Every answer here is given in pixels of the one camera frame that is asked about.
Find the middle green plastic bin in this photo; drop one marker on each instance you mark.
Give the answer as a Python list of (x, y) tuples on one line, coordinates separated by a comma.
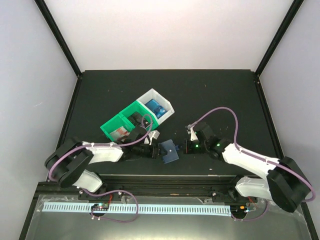
[(137, 106)]

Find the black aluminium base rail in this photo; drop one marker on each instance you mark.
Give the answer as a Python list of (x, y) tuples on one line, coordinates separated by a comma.
[(222, 189)]

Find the orange cards in near bin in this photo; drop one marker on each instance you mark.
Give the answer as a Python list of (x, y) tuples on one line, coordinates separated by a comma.
[(119, 133)]

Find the frame post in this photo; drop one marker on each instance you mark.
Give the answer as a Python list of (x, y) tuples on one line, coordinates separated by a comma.
[(283, 27), (48, 17)]

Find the green plastic bin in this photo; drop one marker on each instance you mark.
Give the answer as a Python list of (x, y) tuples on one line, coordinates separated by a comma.
[(137, 106), (117, 122)]

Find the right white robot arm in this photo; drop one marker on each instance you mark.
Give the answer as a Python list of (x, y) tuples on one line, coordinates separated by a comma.
[(278, 180)]

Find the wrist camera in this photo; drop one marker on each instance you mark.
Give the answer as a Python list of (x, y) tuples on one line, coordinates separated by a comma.
[(197, 131), (152, 136)]

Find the controller board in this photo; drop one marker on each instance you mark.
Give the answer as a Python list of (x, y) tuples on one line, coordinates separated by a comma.
[(239, 209), (99, 207)]

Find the near green plastic bin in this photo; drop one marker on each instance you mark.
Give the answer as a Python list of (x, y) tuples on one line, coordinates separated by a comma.
[(117, 122)]

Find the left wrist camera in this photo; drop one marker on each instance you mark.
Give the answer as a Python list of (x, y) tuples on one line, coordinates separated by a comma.
[(152, 136)]

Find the left controller board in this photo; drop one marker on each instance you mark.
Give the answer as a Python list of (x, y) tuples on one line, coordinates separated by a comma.
[(99, 207)]

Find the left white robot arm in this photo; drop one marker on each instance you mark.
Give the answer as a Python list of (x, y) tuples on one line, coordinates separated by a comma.
[(67, 166)]

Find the black cards in green bin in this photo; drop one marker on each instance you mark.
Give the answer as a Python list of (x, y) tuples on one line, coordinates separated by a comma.
[(137, 120)]

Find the left frame post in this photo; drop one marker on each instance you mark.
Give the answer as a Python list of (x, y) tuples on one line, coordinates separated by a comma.
[(48, 17)]

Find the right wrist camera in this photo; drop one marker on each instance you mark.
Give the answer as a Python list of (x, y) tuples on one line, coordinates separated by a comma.
[(197, 131)]

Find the white plastic bin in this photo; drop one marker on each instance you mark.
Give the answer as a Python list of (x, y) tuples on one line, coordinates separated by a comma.
[(153, 94)]

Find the right frame post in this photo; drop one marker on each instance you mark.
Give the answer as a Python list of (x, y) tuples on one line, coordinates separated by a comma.
[(283, 27)]

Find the white slotted cable duct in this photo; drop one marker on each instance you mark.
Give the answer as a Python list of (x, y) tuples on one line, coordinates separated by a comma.
[(146, 209)]

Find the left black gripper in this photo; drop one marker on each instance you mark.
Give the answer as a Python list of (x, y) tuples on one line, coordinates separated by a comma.
[(154, 154)]

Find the right controller board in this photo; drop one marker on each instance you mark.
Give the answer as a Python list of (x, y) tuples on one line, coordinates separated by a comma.
[(239, 209)]

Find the blue cards in white bin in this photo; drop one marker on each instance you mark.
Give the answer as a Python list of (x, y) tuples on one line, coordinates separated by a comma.
[(156, 108)]

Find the blue card holder wallet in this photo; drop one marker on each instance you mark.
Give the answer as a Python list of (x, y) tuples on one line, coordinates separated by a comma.
[(172, 153)]

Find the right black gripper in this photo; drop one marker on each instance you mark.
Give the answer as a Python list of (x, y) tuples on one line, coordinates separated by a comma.
[(187, 149)]

